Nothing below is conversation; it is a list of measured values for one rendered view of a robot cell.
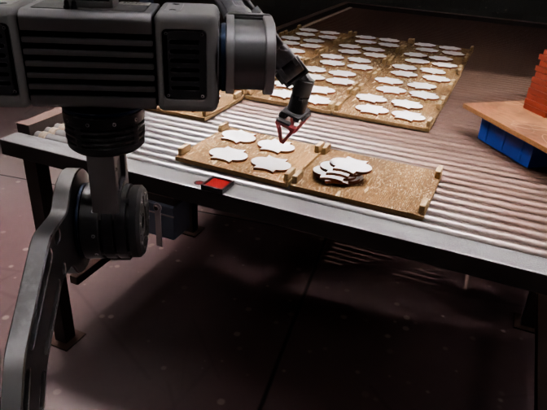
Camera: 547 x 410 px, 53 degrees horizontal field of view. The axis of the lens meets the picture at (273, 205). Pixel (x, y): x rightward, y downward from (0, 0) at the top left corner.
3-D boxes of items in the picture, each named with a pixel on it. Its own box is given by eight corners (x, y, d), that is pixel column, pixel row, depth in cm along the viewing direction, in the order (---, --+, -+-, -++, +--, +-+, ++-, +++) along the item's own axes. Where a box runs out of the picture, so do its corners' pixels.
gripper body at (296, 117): (278, 115, 166) (285, 93, 162) (291, 106, 174) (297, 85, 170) (297, 124, 165) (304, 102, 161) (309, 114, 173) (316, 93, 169)
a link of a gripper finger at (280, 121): (269, 141, 169) (276, 114, 164) (277, 133, 175) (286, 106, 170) (288, 150, 168) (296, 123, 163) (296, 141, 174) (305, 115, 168)
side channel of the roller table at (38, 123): (32, 150, 203) (28, 125, 198) (19, 146, 205) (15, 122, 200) (347, 13, 533) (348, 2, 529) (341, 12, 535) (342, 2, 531)
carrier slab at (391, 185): (422, 221, 155) (423, 216, 154) (289, 189, 169) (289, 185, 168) (442, 176, 184) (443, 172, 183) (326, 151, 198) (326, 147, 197)
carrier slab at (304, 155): (286, 188, 170) (286, 183, 169) (175, 160, 184) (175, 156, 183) (326, 151, 198) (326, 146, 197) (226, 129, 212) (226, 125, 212)
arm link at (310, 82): (299, 78, 159) (317, 81, 161) (294, 68, 165) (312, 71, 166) (293, 99, 163) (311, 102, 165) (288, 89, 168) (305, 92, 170)
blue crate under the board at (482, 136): (597, 163, 200) (606, 137, 195) (527, 169, 192) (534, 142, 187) (539, 133, 226) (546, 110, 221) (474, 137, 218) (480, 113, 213)
